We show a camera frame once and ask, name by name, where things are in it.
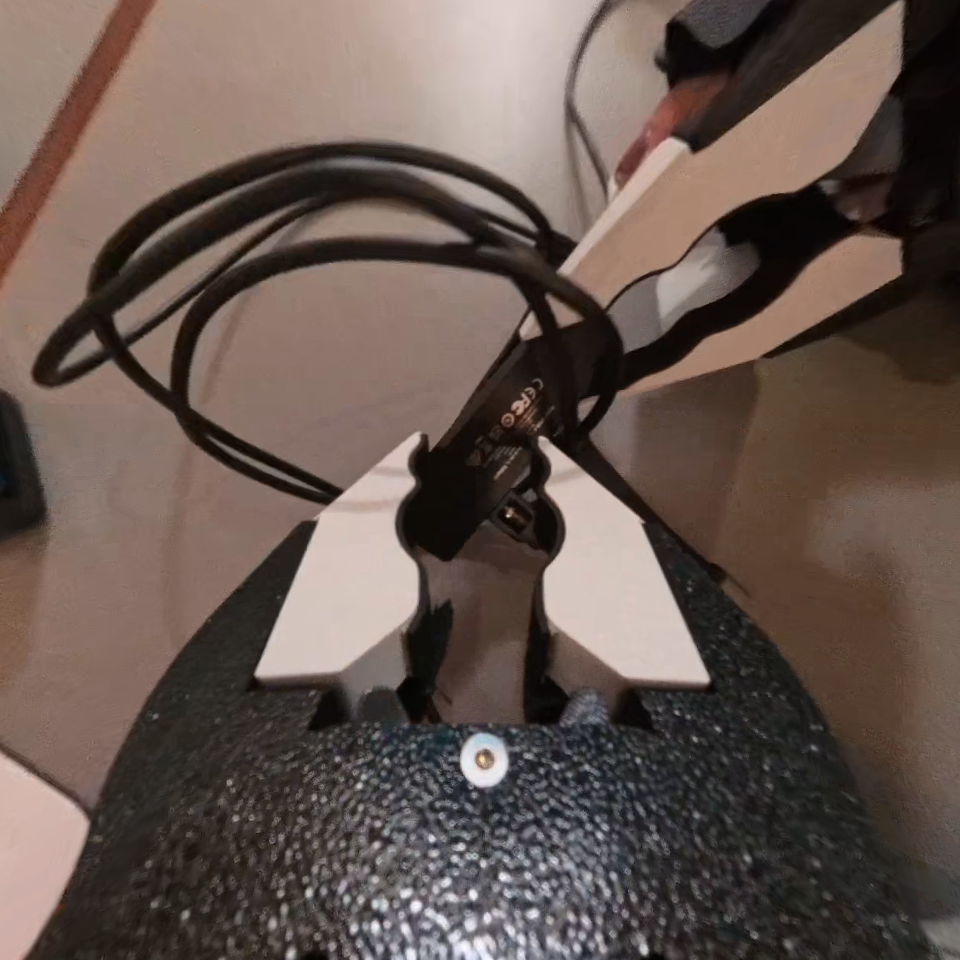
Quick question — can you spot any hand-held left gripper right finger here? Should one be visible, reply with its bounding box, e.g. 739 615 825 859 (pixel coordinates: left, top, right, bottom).
525 437 712 702

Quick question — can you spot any person's right hand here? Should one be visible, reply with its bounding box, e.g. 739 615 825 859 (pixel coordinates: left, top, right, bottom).
615 66 742 181

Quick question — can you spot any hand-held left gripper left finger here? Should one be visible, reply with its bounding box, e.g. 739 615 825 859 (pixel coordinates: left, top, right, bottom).
253 432 455 702

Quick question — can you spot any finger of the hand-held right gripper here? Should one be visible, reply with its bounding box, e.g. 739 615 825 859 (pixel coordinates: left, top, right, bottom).
621 225 905 396
516 6 906 340

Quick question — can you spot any coiled black cable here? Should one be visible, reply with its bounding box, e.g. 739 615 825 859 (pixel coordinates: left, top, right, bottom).
33 142 624 504

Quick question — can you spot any black usb hub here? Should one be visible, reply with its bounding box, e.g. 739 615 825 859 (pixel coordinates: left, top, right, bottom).
408 322 624 562

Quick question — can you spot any thin black cable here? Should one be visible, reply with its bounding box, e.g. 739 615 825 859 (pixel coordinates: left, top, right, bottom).
566 0 624 198

